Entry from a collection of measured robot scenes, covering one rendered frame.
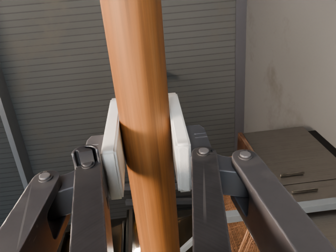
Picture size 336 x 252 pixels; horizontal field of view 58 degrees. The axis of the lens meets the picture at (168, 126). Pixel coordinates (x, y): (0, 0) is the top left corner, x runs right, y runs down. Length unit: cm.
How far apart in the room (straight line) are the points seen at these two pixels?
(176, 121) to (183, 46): 344
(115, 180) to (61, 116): 375
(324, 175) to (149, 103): 179
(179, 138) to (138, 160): 4
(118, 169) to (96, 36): 345
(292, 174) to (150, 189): 170
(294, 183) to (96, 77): 258
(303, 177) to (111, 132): 175
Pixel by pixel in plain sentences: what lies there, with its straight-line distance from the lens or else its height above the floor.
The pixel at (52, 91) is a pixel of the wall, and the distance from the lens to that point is 382.
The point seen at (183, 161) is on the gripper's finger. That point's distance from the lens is 15.
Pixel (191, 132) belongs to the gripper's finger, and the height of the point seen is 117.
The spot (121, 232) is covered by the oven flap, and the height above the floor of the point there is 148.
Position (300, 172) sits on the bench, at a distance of 188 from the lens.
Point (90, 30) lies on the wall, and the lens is 359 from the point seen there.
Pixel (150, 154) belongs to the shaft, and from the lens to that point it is 18.
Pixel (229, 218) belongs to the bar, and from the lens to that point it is 149.
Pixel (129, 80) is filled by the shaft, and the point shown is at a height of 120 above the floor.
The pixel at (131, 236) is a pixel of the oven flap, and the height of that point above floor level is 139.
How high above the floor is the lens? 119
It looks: 3 degrees down
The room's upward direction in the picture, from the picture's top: 96 degrees counter-clockwise
